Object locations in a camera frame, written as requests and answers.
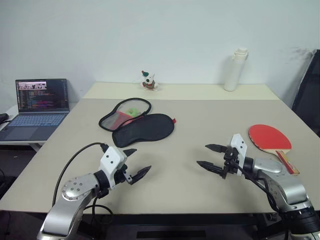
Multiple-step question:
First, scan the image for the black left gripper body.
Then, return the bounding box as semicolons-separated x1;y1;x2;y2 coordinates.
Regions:
112;163;133;187

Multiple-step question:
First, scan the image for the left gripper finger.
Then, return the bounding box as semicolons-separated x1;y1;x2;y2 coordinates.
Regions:
121;148;138;159
130;165;153;186

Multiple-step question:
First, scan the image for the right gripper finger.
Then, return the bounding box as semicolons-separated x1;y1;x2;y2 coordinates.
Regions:
196;160;225;176
204;143;228;154

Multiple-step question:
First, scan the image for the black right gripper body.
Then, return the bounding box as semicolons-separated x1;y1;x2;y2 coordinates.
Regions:
221;146;240;181

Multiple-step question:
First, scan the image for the black mesh paddle case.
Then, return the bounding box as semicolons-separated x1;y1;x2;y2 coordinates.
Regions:
98;97;177;149

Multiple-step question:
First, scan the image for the red table tennis paddle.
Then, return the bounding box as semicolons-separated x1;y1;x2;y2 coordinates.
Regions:
247;124;300;177

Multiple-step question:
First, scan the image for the white dog plush toy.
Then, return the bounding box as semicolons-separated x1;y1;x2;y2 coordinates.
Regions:
140;70;160;92

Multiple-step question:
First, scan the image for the white tall bottle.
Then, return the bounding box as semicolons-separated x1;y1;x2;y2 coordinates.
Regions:
223;46;250;92

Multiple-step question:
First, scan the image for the black office chair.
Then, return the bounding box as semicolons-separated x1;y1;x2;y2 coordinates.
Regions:
291;49;320;139

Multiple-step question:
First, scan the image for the grey open laptop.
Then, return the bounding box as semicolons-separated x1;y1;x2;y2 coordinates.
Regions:
0;78;71;142

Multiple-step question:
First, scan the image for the white side table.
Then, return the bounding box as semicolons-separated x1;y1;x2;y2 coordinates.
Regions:
0;104;49;152

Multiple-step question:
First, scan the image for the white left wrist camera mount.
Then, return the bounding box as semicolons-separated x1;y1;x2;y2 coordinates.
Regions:
99;146;127;189

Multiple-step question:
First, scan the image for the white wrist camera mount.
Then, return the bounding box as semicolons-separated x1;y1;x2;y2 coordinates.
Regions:
99;146;127;189
229;133;249;177

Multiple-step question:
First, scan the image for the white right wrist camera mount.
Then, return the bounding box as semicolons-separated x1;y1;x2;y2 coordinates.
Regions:
229;133;249;177

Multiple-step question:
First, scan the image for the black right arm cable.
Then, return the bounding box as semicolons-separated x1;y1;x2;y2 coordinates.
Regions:
232;162;280;212

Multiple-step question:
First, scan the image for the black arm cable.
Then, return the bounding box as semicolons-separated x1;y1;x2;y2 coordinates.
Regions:
52;142;114;219
232;162;280;212

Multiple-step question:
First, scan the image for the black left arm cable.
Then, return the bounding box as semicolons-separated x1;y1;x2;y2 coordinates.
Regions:
52;142;114;219

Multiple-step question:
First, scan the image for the black table frame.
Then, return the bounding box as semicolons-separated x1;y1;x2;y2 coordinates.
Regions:
79;212;287;240

